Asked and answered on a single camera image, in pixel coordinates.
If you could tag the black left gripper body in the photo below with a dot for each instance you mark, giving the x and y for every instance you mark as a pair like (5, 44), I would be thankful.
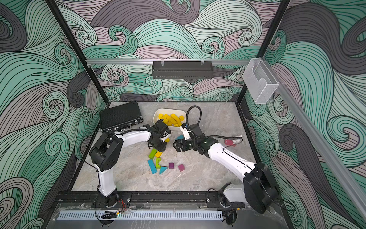
(159, 145)

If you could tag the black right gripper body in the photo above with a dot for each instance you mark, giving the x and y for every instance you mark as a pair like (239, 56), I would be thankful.
(187, 145)

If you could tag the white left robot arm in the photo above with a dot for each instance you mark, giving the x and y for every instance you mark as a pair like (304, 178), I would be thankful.
(106, 153)

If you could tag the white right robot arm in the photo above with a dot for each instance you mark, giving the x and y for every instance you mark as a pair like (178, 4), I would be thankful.
(259, 188)

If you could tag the green rectangular block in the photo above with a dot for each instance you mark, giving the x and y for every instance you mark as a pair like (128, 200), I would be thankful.
(152, 153)

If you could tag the teal short block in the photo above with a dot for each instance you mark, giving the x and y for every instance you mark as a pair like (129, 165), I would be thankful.
(180, 137)

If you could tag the teal long block at left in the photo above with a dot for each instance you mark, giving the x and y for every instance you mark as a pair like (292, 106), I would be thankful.
(152, 166)

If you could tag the light green arch block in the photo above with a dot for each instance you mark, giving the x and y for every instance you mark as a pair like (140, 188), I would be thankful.
(157, 164)

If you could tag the magenta cube block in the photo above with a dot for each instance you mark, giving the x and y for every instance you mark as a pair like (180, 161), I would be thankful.
(181, 167)

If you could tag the teal triangle block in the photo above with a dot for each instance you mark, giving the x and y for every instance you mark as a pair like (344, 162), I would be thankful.
(162, 169)

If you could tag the white plastic tub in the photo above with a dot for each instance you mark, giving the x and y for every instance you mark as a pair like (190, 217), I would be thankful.
(163, 111)

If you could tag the pink and white toy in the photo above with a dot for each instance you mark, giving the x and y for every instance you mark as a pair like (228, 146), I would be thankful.
(233, 142)

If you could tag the black aluminium carrying case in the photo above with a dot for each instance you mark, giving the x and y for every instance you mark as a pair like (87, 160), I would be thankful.
(120, 117)

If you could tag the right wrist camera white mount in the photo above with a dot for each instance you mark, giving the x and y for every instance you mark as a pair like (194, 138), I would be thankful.
(185, 131)

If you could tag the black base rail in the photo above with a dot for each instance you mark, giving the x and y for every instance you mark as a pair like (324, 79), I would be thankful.
(133, 199)

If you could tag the black wall-mounted tray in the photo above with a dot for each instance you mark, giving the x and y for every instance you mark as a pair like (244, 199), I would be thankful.
(189, 71)

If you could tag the clear acrylic wall holder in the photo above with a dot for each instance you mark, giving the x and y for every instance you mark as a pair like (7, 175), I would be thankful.
(260, 80)

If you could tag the white slotted cable duct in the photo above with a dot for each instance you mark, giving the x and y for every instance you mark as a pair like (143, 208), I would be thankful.
(142, 215)

